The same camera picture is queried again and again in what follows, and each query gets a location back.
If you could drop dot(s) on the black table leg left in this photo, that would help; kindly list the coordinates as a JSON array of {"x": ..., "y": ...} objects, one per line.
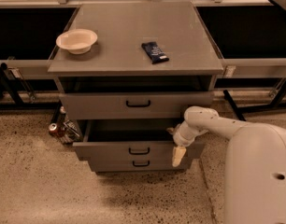
[{"x": 10, "y": 88}]

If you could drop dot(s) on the grey drawer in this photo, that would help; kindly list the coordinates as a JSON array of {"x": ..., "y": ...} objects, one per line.
[
  {"x": 127, "y": 140},
  {"x": 132, "y": 166},
  {"x": 132, "y": 105}
]

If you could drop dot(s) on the grey top drawer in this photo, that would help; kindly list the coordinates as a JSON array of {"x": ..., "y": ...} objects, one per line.
[{"x": 132, "y": 105}]

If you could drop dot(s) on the dark bottle on floor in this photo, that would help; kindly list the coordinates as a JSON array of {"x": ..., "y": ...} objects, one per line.
[{"x": 61, "y": 118}]

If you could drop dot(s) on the white bowl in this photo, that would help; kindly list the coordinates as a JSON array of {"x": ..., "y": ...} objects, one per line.
[{"x": 77, "y": 41}]

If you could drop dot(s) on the grey bottom drawer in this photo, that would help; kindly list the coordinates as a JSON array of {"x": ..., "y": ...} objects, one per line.
[{"x": 132, "y": 166}]

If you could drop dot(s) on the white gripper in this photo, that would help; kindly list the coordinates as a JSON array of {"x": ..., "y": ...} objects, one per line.
[{"x": 180, "y": 138}]

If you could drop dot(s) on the black table leg right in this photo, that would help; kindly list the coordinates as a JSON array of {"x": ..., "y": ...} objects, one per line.
[{"x": 232, "y": 103}]

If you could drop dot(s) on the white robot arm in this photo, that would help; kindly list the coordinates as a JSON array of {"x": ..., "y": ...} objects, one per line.
[{"x": 255, "y": 164}]

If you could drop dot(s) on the dark blue snack packet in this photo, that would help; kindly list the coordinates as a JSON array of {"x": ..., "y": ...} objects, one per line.
[{"x": 154, "y": 52}]

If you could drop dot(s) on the red soda can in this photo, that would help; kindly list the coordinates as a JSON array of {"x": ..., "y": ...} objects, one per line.
[{"x": 53, "y": 129}]

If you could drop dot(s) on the black table leg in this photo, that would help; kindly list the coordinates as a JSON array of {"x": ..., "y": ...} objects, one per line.
[
  {"x": 10, "y": 88},
  {"x": 232, "y": 103}
]

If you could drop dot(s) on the grey drawer cabinet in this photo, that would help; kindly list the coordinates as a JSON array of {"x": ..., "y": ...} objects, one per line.
[{"x": 117, "y": 63}]

